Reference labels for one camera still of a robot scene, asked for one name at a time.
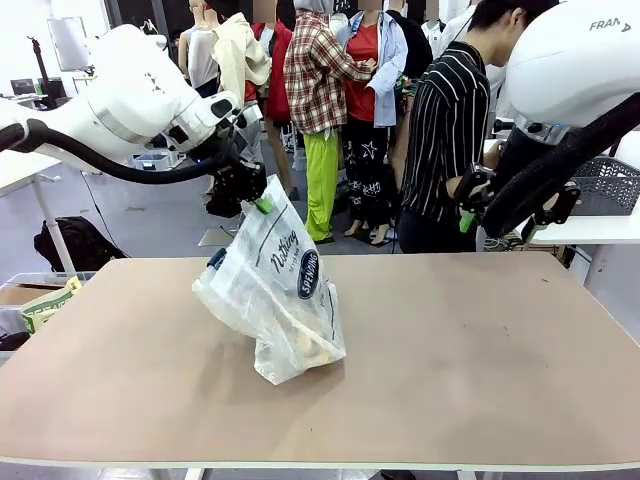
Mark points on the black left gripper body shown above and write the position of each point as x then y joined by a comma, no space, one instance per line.
242,180

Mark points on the clear plastic shopping bag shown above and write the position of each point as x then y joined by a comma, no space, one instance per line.
285,310

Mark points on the white side table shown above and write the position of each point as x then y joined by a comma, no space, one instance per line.
45,215

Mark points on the green printed cardboard box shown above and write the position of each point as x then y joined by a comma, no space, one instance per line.
50,305

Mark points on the mannequin red shirt blue overshirt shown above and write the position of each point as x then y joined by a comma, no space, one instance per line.
365,100

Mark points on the person in striped shirt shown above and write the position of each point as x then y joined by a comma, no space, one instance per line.
445,130

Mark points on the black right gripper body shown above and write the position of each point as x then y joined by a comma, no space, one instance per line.
522,152

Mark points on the mannequin plaid shirt green pants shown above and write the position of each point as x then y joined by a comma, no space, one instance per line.
317,90

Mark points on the right gripper finger with green tip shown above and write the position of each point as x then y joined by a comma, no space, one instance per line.
562,202
475,192

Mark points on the black backpack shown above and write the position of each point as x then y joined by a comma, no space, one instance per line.
75,242

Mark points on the large clear plastic crate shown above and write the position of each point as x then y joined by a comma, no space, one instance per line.
20,290

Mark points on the mannequin with cream jacket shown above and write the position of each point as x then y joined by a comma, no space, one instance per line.
240,80

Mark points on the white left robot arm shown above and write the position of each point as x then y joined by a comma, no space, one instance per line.
125,100

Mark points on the person's right hand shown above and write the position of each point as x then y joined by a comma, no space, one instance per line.
492,156

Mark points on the person's right forearm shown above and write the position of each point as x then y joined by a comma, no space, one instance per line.
456,189

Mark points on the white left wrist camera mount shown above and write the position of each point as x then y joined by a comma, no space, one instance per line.
251,114

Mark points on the black tripod with thick pole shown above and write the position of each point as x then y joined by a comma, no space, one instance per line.
42,70

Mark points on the dark grey plastic basket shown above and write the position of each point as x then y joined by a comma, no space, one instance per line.
612,187

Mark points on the mannequin with red jacket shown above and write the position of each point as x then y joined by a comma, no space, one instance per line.
277,85

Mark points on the mannequin with white tank top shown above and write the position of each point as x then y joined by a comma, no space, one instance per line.
200,55

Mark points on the white board on stand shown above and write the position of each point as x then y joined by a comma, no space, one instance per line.
68,44

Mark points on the clear storage bin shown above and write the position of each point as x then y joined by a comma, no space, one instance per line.
152,161

